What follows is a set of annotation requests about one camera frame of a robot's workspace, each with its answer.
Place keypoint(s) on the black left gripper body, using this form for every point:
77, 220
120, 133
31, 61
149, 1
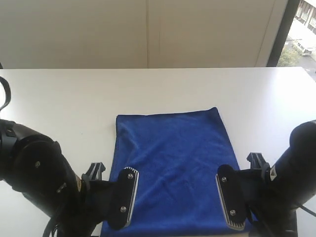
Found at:
97, 198

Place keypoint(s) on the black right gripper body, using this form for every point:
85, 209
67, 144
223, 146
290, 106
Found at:
268, 213

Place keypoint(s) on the blue towel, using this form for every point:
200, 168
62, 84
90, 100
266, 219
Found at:
177, 157

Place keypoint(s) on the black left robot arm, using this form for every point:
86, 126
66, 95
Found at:
33, 164

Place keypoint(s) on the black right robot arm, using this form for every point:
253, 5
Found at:
293, 175

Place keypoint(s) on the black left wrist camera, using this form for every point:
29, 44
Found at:
123, 199

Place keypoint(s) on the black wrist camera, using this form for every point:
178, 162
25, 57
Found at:
123, 199
231, 197

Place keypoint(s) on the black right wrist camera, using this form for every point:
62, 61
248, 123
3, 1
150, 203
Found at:
231, 197

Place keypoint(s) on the dark window frame post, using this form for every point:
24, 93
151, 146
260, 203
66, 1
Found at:
286, 22

